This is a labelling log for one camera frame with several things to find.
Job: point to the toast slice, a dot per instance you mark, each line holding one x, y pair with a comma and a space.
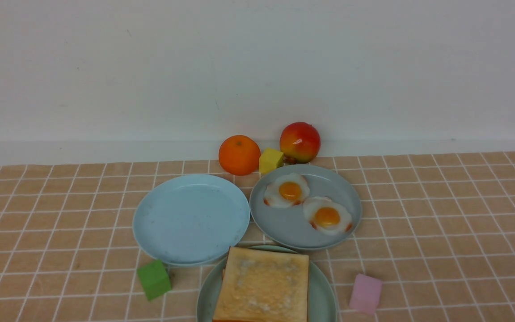
263, 286

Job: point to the yellow cube block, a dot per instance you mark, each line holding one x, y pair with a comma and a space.
270, 160

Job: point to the orange fruit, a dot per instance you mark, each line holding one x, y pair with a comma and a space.
239, 155

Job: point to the fried egg toy rear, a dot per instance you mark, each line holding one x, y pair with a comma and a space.
286, 191

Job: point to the fried egg toy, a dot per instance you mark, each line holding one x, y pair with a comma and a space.
286, 191
327, 216

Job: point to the red yellow apple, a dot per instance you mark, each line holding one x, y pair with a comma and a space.
300, 142

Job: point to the grey plate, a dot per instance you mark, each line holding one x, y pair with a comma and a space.
288, 226

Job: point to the fried egg toy right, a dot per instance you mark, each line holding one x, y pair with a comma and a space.
327, 216

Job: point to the light blue plate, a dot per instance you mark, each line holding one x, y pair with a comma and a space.
191, 220

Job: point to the green cube block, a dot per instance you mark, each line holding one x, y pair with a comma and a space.
154, 279

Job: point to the green plate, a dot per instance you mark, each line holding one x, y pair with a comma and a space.
322, 304

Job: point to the pink cube block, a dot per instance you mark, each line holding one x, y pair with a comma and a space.
365, 296

